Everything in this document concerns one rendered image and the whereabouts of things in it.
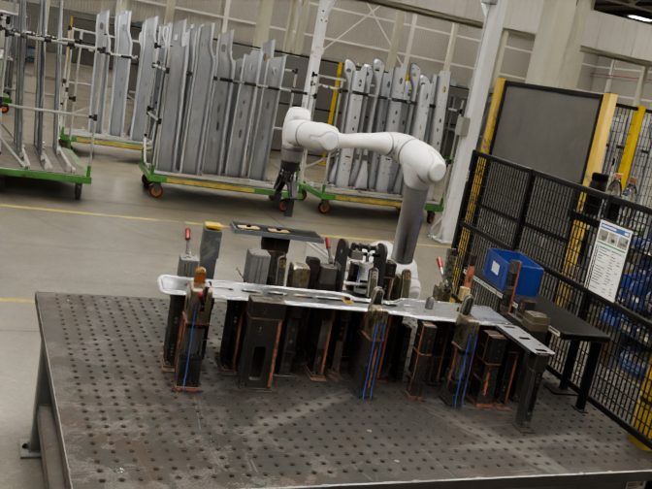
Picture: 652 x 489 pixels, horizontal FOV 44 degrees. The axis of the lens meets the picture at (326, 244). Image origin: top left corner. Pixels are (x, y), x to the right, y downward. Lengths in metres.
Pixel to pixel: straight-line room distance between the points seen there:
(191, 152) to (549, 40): 4.72
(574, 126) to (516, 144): 0.61
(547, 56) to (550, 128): 5.30
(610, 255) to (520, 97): 2.78
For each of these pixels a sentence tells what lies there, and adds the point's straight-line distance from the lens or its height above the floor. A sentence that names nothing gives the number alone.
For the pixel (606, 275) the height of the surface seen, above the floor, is 1.24.
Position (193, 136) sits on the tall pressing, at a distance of 9.85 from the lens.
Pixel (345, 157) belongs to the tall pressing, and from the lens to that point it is 10.87.
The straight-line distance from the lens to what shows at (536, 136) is 5.74.
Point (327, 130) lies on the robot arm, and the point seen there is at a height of 1.61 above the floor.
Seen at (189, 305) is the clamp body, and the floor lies 1.00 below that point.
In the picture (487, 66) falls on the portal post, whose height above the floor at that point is 2.20.
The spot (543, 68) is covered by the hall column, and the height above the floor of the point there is 2.33.
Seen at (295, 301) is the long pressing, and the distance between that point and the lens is 2.92.
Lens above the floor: 1.83
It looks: 12 degrees down
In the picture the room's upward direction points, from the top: 11 degrees clockwise
